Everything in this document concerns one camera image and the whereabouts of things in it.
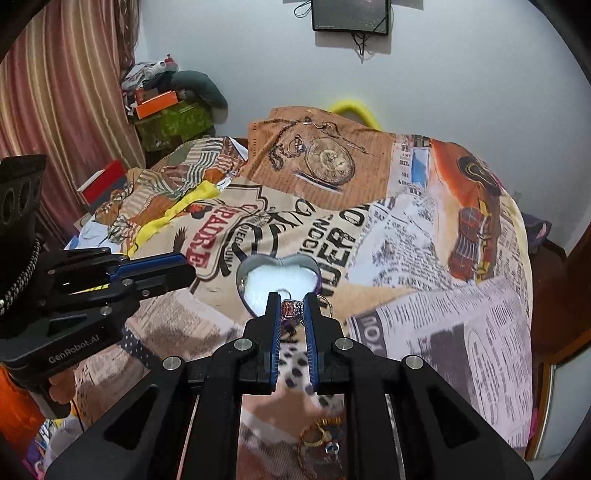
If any gold ring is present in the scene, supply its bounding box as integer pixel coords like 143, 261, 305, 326
302, 424, 334, 447

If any silver ring with red stones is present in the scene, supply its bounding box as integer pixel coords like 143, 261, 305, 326
281, 298, 306, 322

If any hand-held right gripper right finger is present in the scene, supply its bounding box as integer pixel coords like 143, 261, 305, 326
302, 292, 536, 480

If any orange cloth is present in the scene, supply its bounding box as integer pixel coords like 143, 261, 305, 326
0, 364, 49, 446

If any printed blanket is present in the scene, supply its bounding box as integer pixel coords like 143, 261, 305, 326
44, 107, 533, 480

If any red box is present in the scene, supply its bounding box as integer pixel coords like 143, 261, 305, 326
76, 160, 129, 205

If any grey cushion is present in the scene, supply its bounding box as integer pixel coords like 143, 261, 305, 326
170, 70, 228, 123

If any striped curtain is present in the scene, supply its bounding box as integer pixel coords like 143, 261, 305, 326
0, 0, 149, 243

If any yellow hoop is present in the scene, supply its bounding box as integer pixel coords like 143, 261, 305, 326
329, 97, 380, 131

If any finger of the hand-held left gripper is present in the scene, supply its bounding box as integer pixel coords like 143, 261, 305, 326
64, 248, 191, 283
107, 263, 198, 301

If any heart-shaped metal tin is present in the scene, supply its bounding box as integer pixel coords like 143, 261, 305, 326
235, 252, 322, 319

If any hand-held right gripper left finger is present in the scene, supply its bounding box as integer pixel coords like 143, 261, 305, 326
44, 292, 283, 480

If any black wall monitor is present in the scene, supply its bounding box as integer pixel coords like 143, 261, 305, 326
311, 0, 394, 36

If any braided cable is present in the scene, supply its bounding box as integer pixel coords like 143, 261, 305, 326
0, 237, 43, 317

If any purple cloth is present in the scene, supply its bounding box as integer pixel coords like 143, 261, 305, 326
523, 216, 553, 256

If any wooden furniture frame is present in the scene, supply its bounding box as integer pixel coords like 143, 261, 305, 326
525, 237, 591, 462

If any black monitor cable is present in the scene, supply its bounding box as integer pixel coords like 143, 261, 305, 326
352, 31, 376, 62

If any orange box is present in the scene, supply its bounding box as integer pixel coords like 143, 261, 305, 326
133, 90, 182, 119

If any pile of white clothes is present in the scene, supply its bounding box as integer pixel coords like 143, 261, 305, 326
120, 56, 179, 94

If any green patterned box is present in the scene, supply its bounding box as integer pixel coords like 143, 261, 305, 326
134, 100, 216, 154

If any gold chain bracelet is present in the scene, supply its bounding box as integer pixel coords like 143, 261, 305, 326
297, 414, 348, 480

